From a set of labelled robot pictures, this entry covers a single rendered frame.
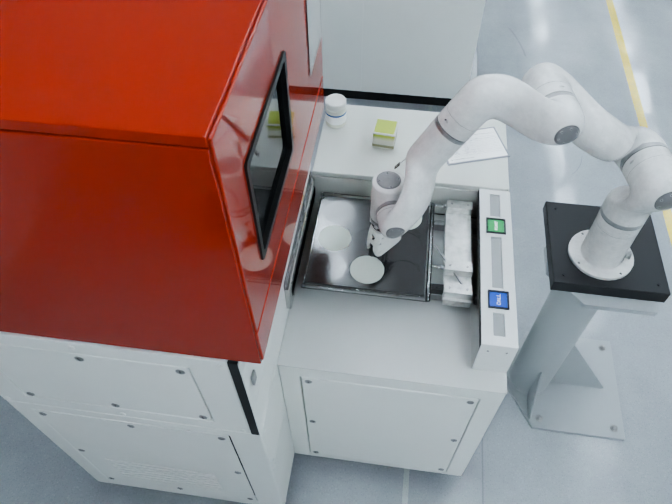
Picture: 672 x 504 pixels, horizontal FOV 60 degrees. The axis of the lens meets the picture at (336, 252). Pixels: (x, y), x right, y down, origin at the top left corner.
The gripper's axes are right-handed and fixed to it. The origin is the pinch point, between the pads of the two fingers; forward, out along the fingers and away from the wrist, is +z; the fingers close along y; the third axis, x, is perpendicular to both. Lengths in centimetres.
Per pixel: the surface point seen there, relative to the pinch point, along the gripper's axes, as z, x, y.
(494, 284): -3.9, -30.2, 12.9
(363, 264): 1.9, 2.0, -5.6
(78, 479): 91, 48, -109
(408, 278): 2.0, -10.4, 0.5
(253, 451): 23, -12, -61
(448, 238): 4.2, -7.9, 21.6
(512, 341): -4.7, -44.3, 1.9
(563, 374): 83, -54, 57
